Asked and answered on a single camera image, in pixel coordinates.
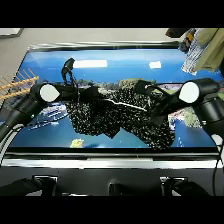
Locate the silver frame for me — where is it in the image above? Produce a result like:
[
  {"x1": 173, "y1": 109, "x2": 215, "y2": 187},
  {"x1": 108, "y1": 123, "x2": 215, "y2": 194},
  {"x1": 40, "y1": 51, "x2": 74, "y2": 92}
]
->
[{"x1": 0, "y1": 155, "x2": 224, "y2": 197}]

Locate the checked shirt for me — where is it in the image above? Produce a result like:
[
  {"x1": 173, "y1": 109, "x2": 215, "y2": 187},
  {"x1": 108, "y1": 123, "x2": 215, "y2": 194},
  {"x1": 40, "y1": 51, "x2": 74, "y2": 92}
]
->
[{"x1": 181, "y1": 31, "x2": 210, "y2": 75}]

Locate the black cable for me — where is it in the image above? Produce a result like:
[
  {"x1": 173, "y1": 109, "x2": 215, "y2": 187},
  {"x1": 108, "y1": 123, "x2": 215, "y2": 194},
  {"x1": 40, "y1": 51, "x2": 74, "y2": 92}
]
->
[{"x1": 212, "y1": 133, "x2": 224, "y2": 196}]

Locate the olive garment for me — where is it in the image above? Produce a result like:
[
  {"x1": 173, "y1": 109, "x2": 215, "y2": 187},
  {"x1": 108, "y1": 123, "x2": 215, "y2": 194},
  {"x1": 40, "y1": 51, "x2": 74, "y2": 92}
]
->
[{"x1": 194, "y1": 28, "x2": 224, "y2": 73}]

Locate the black speckled garment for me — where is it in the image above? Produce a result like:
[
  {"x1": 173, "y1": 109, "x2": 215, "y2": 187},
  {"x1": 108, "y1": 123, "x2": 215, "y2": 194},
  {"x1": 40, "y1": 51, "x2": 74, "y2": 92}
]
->
[{"x1": 64, "y1": 84, "x2": 178, "y2": 151}]

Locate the dark garment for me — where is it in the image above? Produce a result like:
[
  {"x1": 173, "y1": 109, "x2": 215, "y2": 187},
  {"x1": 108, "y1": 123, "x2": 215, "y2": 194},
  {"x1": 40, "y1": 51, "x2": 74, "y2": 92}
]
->
[{"x1": 165, "y1": 28, "x2": 197, "y2": 54}]

